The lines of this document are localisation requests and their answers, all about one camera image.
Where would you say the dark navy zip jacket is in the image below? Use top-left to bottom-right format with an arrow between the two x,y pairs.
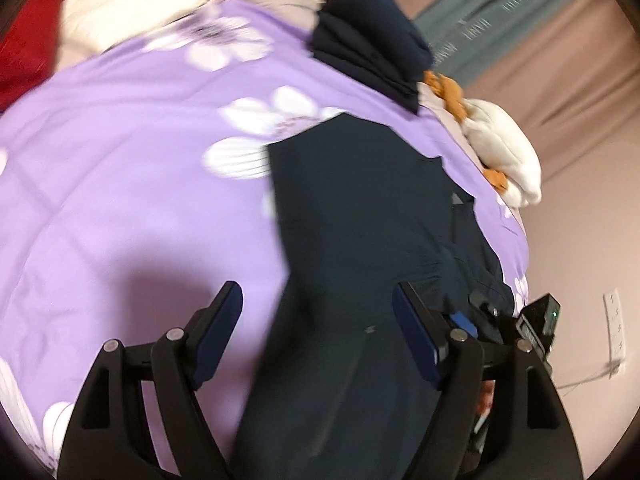
230,114 -> 514,479

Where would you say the folded navy clothes stack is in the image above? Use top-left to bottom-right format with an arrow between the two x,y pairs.
308,0 -> 434,114

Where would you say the person's right hand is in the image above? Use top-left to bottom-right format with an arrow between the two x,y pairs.
476,380 -> 496,416

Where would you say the white orange plush toy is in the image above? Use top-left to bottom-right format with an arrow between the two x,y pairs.
418,70 -> 542,209

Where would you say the pink curtain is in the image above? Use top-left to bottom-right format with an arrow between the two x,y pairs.
398,0 -> 639,180

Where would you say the purple floral bed sheet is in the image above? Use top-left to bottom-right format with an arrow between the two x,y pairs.
1,0 -> 529,470

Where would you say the teal printed curtain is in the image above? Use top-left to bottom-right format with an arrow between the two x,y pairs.
413,0 -> 570,86

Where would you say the red cloth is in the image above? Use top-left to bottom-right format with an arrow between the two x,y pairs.
1,0 -> 63,110

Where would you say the white pillow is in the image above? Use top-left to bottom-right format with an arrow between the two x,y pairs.
54,0 -> 207,72

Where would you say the white wall socket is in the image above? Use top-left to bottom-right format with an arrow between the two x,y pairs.
603,288 -> 626,378

